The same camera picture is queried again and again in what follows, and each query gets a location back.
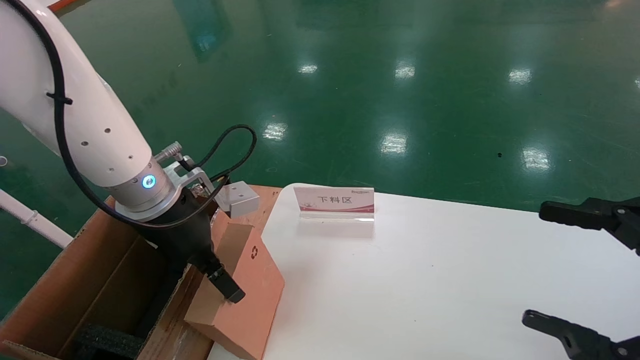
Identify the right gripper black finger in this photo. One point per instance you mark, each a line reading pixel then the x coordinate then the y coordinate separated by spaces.
pixel 582 342
pixel 600 214

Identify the white metal stand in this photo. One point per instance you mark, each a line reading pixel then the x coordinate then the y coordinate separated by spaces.
pixel 35 220

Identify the small cardboard box recycling symbol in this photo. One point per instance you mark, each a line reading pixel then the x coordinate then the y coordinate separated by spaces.
pixel 250 310

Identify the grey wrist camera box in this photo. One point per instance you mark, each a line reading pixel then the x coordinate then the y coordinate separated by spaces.
pixel 240 198

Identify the large open cardboard box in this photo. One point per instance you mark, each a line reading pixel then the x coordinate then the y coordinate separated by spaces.
pixel 50 300

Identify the black foam pad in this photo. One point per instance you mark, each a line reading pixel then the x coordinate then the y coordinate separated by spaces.
pixel 107 342

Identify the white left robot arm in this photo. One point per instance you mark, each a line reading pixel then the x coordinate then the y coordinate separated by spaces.
pixel 95 120

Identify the acrylic sign with Chinese text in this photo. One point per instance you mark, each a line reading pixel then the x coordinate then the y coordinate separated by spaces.
pixel 335 200

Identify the silver camera mounting bracket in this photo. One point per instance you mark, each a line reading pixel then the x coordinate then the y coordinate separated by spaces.
pixel 192 175

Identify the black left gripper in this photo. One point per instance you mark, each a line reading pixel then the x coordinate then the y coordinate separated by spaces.
pixel 187 235

